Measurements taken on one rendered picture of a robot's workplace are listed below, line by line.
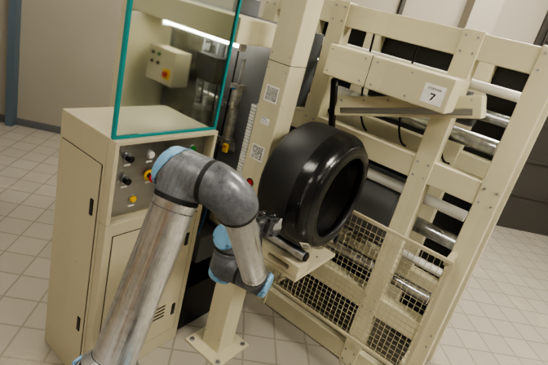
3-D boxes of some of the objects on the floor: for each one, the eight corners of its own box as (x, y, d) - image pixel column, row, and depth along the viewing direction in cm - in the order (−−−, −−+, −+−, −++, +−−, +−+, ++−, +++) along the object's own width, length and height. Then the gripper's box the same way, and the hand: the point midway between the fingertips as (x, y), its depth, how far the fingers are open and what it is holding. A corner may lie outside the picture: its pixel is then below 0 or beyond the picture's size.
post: (201, 341, 245) (318, -158, 163) (217, 331, 256) (334, -143, 174) (216, 355, 238) (347, -158, 157) (232, 344, 249) (363, -143, 167)
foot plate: (184, 340, 243) (185, 336, 243) (217, 319, 265) (218, 317, 264) (217, 369, 230) (218, 366, 229) (249, 345, 251) (249, 343, 250)
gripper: (264, 222, 156) (293, 216, 174) (246, 212, 161) (276, 206, 178) (257, 244, 158) (287, 235, 176) (239, 232, 163) (271, 224, 180)
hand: (278, 226), depth 177 cm, fingers closed
